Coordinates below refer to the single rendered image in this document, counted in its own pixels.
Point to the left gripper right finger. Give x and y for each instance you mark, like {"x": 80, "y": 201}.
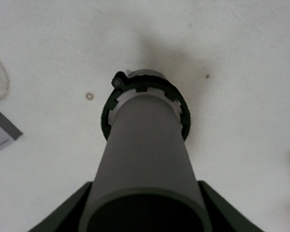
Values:
{"x": 223, "y": 215}

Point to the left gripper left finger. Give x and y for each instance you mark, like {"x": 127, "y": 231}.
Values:
{"x": 66, "y": 217}

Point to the grey shallow rectangular tray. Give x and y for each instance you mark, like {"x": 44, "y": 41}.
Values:
{"x": 8, "y": 131}

